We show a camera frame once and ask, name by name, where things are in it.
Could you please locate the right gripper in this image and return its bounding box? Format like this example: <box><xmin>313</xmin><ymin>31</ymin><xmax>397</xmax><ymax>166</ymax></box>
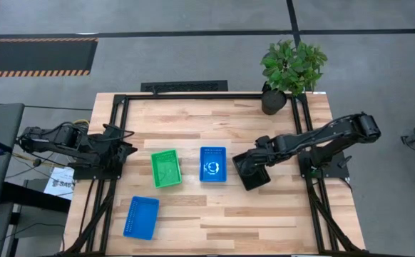
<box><xmin>240</xmin><ymin>134</ymin><xmax>287</xmax><ymax>176</ymax></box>

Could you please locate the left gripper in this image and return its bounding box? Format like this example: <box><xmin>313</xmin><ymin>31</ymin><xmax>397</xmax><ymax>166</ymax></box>
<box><xmin>98</xmin><ymin>133</ymin><xmax>139</xmax><ymax>167</ymax></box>

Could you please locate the black slotted plastic basket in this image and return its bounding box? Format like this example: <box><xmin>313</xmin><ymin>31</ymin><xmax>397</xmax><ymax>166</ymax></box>
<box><xmin>231</xmin><ymin>148</ymin><xmax>272</xmax><ymax>192</ymax></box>

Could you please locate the green slotted plastic basket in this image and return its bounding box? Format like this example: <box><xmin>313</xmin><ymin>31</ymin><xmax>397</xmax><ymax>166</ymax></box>
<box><xmin>150</xmin><ymin>148</ymin><xmax>183</xmax><ymax>189</ymax></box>

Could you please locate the blue slotted plastic basket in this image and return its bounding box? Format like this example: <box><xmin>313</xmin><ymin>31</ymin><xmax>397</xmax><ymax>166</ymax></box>
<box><xmin>123</xmin><ymin>196</ymin><xmax>160</xmax><ymax>241</ymax></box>
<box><xmin>199</xmin><ymin>146</ymin><xmax>227</xmax><ymax>183</ymax></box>

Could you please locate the black plant pot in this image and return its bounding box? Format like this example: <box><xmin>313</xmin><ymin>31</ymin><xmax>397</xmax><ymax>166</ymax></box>
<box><xmin>260</xmin><ymin>88</ymin><xmax>288</xmax><ymax>116</ymax></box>

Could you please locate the printed white paper sheet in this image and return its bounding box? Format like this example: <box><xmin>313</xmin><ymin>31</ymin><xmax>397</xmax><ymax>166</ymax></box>
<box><xmin>43</xmin><ymin>166</ymin><xmax>76</xmax><ymax>201</ymax></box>

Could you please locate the black floor vent grille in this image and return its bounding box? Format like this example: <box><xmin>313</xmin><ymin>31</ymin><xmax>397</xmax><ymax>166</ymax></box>
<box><xmin>140</xmin><ymin>80</ymin><xmax>229</xmax><ymax>94</ymax></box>

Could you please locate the green artificial plant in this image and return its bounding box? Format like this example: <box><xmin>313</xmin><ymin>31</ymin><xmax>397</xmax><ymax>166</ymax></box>
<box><xmin>260</xmin><ymin>39</ymin><xmax>329</xmax><ymax>96</ymax></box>

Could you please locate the black floor beam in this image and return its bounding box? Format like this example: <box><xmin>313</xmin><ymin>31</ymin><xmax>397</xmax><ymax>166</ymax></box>
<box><xmin>0</xmin><ymin>181</ymin><xmax>72</xmax><ymax>214</ymax></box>

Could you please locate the hazard-striped black floor mat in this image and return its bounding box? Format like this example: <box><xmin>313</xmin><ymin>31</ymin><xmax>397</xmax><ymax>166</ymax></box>
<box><xmin>0</xmin><ymin>38</ymin><xmax>99</xmax><ymax>79</ymax></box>

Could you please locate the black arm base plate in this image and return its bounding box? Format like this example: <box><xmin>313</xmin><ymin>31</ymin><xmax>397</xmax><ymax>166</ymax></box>
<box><xmin>67</xmin><ymin>152</ymin><xmax>125</xmax><ymax>181</ymax></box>
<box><xmin>297</xmin><ymin>149</ymin><xmax>350</xmax><ymax>180</ymax></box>

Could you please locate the black aluminium table frame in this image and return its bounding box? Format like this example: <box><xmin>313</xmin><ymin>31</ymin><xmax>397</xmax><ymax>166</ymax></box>
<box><xmin>61</xmin><ymin>93</ymin><xmax>369</xmax><ymax>257</ymax></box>

